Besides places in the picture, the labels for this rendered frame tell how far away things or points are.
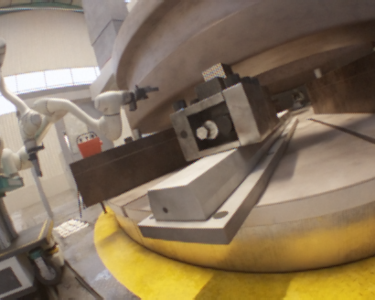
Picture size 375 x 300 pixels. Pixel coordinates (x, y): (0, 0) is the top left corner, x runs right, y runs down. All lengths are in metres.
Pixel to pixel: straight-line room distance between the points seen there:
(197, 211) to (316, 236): 0.39
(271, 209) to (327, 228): 0.20
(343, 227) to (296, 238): 0.15
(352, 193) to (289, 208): 0.19
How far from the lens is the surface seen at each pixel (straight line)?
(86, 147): 1.68
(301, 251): 0.72
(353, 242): 0.73
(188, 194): 0.48
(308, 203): 0.59
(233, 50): 1.12
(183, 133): 0.85
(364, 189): 0.61
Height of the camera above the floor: 0.57
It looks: 4 degrees down
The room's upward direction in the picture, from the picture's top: 20 degrees counter-clockwise
